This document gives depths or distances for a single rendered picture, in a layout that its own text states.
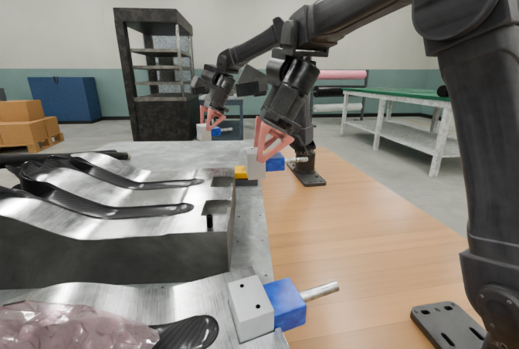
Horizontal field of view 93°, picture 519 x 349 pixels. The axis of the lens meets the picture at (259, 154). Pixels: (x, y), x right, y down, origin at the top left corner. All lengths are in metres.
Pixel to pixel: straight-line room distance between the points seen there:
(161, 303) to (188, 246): 0.09
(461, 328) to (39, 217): 0.58
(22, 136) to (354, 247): 4.88
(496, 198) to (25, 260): 0.57
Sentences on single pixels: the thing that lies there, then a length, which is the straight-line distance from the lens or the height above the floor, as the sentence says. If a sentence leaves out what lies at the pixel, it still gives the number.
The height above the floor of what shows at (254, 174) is 0.92.
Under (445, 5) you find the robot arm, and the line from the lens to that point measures 0.29.
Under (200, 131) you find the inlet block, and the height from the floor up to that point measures 0.92.
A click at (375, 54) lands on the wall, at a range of 7.75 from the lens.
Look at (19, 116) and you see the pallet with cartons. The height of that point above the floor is 0.52.
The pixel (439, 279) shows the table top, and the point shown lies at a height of 0.80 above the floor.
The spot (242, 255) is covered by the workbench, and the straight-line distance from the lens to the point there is 0.47.
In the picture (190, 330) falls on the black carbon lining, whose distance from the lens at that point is 0.32.
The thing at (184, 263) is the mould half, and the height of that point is 0.84.
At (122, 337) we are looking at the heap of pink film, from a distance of 0.29.
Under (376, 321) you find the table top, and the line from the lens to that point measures 0.42.
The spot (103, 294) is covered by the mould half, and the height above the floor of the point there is 0.88.
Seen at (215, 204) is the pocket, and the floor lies 0.88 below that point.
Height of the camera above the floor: 1.10
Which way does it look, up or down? 18 degrees down
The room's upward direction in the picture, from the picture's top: straight up
